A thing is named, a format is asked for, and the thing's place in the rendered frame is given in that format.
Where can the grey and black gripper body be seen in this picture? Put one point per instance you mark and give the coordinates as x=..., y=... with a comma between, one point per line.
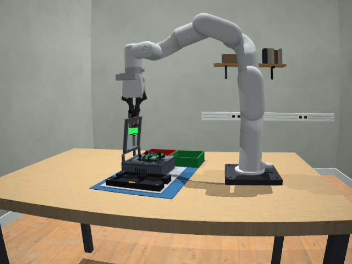
x=134, y=88

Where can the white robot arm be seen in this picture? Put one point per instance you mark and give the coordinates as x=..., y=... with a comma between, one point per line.
x=250, y=79

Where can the green bin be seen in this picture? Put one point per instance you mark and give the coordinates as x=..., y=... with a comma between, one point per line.
x=184, y=158

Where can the red bin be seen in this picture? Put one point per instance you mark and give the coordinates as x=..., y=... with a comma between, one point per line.
x=162, y=151

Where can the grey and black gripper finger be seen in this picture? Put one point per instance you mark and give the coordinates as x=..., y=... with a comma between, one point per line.
x=129, y=102
x=138, y=102

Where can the green circuit board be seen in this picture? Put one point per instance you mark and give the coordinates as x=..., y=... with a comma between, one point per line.
x=152, y=155

